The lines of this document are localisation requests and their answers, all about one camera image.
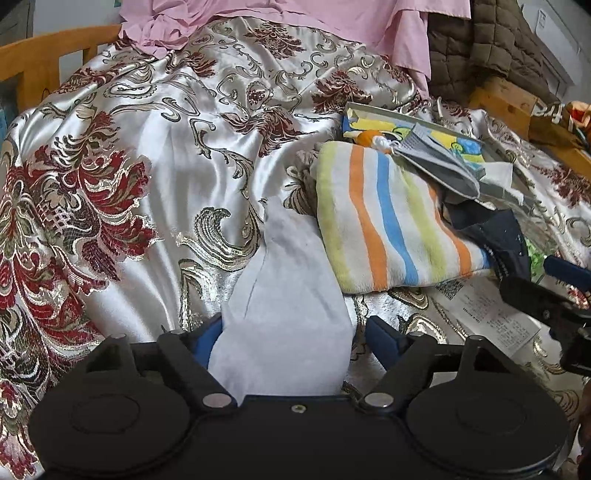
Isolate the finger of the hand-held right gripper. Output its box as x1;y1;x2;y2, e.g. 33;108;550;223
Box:
499;274;591;334
542;255;591;295

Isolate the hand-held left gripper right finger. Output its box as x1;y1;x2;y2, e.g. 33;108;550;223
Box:
358;316;509;411

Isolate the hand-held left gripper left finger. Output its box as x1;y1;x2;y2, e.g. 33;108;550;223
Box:
85;315;238;411

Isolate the dark navy cloth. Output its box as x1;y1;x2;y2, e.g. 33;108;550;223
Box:
444;199;532;280

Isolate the light grey cloth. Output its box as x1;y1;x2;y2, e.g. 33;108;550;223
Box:
208;196;354;403

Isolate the striped towel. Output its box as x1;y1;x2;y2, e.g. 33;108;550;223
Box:
311;141;498;294

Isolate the grey ribbed sock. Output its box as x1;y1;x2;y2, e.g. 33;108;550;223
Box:
398;124;482;200

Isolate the small white orange cloth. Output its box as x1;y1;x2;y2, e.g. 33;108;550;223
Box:
358;130;397;152

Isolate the cartoon print cardboard box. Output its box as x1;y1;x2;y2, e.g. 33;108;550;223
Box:
342;102;527;206

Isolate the green printed plastic bag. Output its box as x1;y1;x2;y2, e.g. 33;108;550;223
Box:
524;237;549;283

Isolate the printed paper sheet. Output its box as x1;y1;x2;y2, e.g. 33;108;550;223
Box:
431;274;542;357

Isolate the wooden bed footboard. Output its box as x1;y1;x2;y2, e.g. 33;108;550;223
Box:
468;88;591;168

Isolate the white tissue paper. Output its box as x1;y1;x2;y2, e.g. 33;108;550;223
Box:
481;161;528;205

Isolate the brown lettered cloth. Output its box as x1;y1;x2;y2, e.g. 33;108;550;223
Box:
529;102;578;145

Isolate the floral satin blanket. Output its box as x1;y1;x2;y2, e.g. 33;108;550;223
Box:
0;16;591;480

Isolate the white air conditioner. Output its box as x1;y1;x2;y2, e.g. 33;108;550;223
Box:
517;0;579;97

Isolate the brown quilted jacket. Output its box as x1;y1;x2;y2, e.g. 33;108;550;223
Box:
427;0;561;106

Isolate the pink sheet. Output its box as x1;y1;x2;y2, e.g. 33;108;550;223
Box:
117;0;474;100

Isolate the grey cabinet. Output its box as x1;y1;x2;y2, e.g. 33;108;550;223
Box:
0;0;36;47

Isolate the wooden bed frame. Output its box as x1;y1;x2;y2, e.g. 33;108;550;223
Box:
0;24;123;116

